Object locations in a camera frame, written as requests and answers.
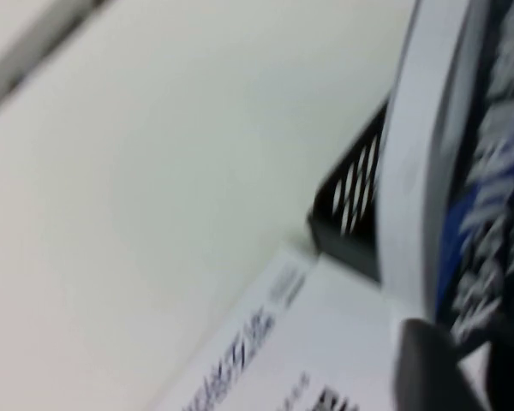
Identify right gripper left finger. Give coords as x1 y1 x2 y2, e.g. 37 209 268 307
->
393 319 489 411

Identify dark blue robot book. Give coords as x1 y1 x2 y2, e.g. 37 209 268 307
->
379 0 514 356

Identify white car suspension book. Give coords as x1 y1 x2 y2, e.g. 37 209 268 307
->
235 256 489 411

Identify black plastic book stand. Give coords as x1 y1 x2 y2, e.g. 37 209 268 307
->
306 100 389 283

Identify white book large blue characters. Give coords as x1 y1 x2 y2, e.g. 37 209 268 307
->
166 241 322 411

